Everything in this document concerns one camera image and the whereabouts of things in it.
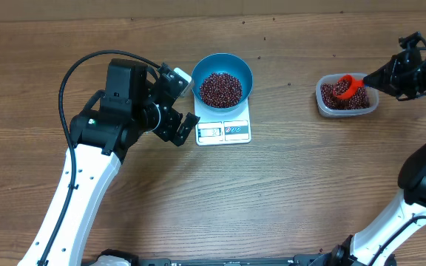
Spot white digital kitchen scale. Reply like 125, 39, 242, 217
195, 97, 252, 146

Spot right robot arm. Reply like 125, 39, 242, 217
328, 33, 426, 265

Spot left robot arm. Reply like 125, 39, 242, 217
19, 58, 199, 265

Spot teal plastic bowl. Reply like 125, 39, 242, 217
192, 53, 254, 110

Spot clear plastic bean container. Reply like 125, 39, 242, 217
316, 73, 379, 118

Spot red beans in container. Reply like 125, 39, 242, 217
320, 81, 370, 110

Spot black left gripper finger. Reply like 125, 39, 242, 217
158, 63, 181, 99
172, 112, 200, 146

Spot orange scoop with blue handle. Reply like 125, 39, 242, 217
333, 75, 365, 100

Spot red beans in bowl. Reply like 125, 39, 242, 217
199, 72, 243, 109

